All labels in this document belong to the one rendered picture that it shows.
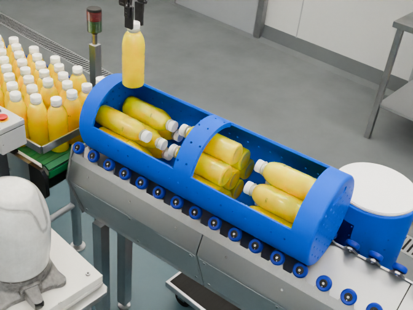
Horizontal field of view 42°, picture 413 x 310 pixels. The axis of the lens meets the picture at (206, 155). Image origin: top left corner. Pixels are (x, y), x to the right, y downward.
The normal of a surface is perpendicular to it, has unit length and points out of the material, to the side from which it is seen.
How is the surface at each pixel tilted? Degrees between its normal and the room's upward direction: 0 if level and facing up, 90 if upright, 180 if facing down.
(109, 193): 70
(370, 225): 90
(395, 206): 0
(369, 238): 90
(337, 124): 0
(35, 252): 92
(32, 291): 12
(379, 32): 90
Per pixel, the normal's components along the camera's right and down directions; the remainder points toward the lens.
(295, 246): -0.59, 0.51
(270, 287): -0.51, 0.12
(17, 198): 0.23, -0.80
